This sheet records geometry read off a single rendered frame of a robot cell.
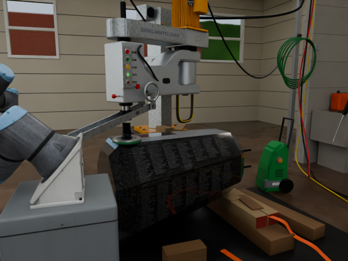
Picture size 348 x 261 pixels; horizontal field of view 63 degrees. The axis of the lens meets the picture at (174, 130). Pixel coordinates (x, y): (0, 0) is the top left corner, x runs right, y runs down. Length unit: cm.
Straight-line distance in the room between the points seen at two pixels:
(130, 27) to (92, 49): 620
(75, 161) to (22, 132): 22
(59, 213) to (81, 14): 752
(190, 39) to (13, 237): 191
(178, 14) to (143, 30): 51
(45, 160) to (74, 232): 28
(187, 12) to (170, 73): 55
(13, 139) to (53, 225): 34
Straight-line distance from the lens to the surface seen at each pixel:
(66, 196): 115
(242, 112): 966
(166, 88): 228
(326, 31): 507
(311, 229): 269
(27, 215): 112
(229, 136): 256
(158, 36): 224
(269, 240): 237
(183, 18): 255
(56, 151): 116
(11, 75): 147
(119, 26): 206
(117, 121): 205
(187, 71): 250
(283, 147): 352
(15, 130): 117
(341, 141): 456
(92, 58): 823
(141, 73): 210
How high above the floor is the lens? 130
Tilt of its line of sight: 10 degrees down
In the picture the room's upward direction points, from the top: straight up
